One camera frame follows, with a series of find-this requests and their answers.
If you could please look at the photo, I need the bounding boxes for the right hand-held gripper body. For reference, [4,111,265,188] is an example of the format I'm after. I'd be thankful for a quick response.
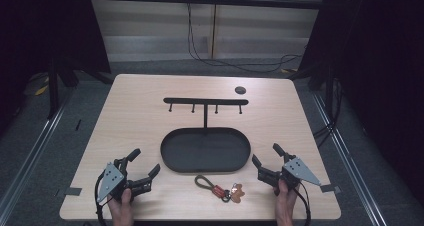
[257,154,322,191]

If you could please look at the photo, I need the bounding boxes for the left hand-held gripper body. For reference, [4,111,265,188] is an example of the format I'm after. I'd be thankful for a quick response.
[96,157,154,204]

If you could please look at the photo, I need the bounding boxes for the keychain with olive cord loop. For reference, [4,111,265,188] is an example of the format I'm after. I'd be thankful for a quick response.
[194,174,246,204]

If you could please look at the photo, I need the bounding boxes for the black key rack with tray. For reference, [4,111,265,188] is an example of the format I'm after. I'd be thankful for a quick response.
[160,97,252,174]

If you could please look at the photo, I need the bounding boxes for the person's left hand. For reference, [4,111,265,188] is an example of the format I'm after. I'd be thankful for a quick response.
[107,188,135,226]

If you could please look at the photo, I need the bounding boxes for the person's right hand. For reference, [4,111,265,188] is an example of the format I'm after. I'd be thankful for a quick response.
[273,179,300,226]

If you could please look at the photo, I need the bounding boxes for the black metal stand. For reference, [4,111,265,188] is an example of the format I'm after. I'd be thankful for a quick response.
[289,61,342,127]
[45,56,115,120]

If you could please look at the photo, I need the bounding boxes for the black curtain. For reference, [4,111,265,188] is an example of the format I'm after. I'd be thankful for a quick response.
[0,0,112,135]
[296,0,424,208]

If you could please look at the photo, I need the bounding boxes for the left hand-held gripper cable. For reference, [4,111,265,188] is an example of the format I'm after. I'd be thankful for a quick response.
[94,171,110,226]

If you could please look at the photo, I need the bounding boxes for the hand-held gripper cable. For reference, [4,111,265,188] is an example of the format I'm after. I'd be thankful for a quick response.
[94,171,110,226]
[293,181,313,226]

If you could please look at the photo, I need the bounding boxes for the right hand-held gripper cable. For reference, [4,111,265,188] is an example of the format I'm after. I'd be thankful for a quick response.
[293,181,313,226]

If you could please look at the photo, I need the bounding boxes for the black floor cables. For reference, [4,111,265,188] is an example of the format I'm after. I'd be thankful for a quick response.
[313,79,345,149]

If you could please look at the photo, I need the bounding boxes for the aluminium floor rail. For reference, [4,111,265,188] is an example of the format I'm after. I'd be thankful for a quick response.
[311,91,388,226]
[0,94,74,220]

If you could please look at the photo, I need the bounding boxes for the black wall cable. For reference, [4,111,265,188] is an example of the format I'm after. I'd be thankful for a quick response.
[185,2,305,75]

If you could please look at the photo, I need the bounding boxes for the black horizontal frame bar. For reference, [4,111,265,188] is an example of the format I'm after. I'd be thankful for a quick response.
[87,0,326,11]

